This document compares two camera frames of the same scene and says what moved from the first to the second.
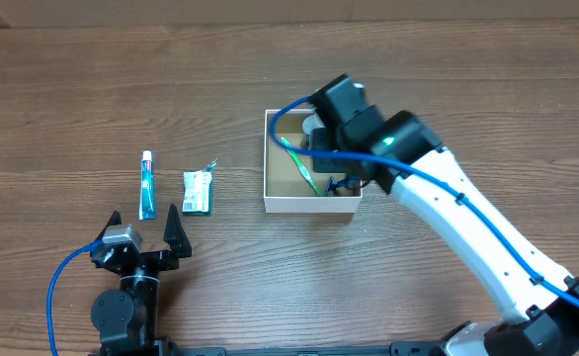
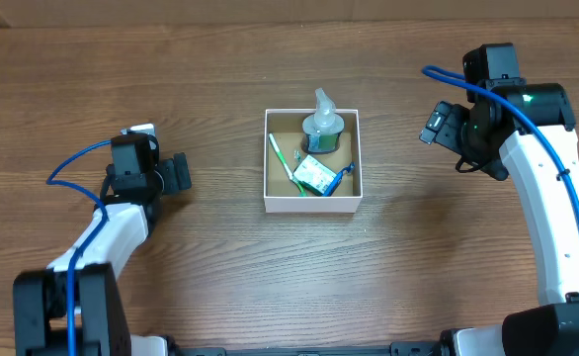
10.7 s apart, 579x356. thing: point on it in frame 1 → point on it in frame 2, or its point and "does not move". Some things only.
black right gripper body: (326, 154) → (444, 125)
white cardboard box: (290, 183) does not move
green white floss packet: (198, 198) → (313, 175)
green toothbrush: (299, 164) → (290, 176)
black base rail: (394, 349) does not move
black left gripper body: (150, 257) → (179, 173)
